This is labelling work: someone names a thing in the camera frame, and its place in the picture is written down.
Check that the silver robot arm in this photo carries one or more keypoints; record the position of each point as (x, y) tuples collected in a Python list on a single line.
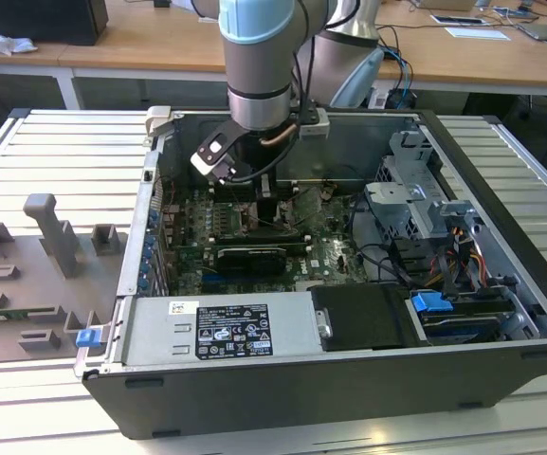
[(254, 71)]

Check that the black RAM slot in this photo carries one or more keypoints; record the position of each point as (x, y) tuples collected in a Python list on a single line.
[(288, 184), (297, 242), (240, 195), (292, 234), (240, 191), (242, 187)]

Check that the round coin battery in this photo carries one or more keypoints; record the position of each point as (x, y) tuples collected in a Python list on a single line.
[(328, 190)]

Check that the black graphics card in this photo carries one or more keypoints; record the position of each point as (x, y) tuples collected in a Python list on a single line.
[(254, 260)]

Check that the beige case latch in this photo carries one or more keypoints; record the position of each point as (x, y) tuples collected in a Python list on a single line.
[(159, 118)]

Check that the green motherboard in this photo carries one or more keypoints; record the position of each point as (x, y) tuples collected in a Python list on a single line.
[(330, 265)]

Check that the white power adapter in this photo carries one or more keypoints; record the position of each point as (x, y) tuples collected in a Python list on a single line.
[(379, 99)]

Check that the grey metal drive cage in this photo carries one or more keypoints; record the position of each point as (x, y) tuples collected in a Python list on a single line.
[(396, 204)]

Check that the wooden desk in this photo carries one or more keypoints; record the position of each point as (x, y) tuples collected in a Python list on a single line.
[(112, 52)]

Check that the small dark block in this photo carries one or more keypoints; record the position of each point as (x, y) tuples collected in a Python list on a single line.
[(160, 3)]

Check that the black plastic air shroud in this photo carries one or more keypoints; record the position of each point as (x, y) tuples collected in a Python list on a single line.
[(363, 317)]

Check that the grey power supply unit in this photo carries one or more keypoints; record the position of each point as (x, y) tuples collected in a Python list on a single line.
[(159, 332)]

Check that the blue rimmed tablet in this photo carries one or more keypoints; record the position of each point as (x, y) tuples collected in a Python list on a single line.
[(458, 19)]

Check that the black open PC case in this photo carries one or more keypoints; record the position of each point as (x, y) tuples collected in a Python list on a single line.
[(301, 403)]

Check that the blue case latch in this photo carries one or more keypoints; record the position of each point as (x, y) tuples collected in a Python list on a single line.
[(88, 339)]

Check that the white paper sheet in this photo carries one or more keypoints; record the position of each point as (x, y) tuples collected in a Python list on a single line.
[(477, 33)]

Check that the black computer tower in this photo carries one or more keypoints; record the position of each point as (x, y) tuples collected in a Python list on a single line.
[(41, 21)]

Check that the grey parts rack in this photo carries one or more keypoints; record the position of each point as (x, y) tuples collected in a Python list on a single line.
[(26, 284)]

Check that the crumpled white paper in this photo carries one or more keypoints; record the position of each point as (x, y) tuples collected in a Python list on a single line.
[(12, 43)]

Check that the blue circuit board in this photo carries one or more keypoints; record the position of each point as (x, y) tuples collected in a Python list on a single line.
[(515, 12)]

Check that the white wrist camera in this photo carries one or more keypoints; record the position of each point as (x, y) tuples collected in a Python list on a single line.
[(202, 166)]

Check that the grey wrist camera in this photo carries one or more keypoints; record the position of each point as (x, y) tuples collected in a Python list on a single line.
[(315, 125)]

